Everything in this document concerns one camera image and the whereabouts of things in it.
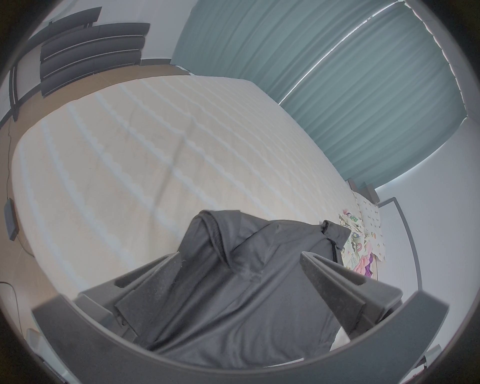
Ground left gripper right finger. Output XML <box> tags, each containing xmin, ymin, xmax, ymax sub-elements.
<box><xmin>300</xmin><ymin>251</ymin><xmax>404</xmax><ymax>335</ymax></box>

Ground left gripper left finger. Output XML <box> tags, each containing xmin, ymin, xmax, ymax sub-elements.
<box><xmin>77</xmin><ymin>252</ymin><xmax>183</xmax><ymax>340</ymax></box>

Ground black shorts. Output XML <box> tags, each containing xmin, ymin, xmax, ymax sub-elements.
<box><xmin>139</xmin><ymin>209</ymin><xmax>353</xmax><ymax>372</ymax></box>

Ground bed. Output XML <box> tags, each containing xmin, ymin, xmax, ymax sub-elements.
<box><xmin>9</xmin><ymin>75</ymin><xmax>424</xmax><ymax>353</ymax></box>

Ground dark grey flat box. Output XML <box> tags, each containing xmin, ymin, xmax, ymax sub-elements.
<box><xmin>4</xmin><ymin>199</ymin><xmax>19</xmax><ymax>241</ymax></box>

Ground pink garment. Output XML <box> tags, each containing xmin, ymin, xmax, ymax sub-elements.
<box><xmin>350</xmin><ymin>242</ymin><xmax>374</xmax><ymax>276</ymax></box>

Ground white printed pillow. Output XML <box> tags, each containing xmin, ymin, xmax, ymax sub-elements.
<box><xmin>354</xmin><ymin>191</ymin><xmax>387</xmax><ymax>261</ymax></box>

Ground grey bedside table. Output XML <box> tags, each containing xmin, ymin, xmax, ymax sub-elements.
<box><xmin>347</xmin><ymin>179</ymin><xmax>379</xmax><ymax>204</ymax></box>

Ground blue-green curtain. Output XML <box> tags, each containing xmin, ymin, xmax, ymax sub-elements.
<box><xmin>279</xmin><ymin>0</ymin><xmax>467</xmax><ymax>188</ymax></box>
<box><xmin>170</xmin><ymin>0</ymin><xmax>400</xmax><ymax>104</ymax></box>

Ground dark grey chest of drawers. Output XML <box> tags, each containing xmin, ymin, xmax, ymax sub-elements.
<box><xmin>39</xmin><ymin>22</ymin><xmax>151</xmax><ymax>98</ymax></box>

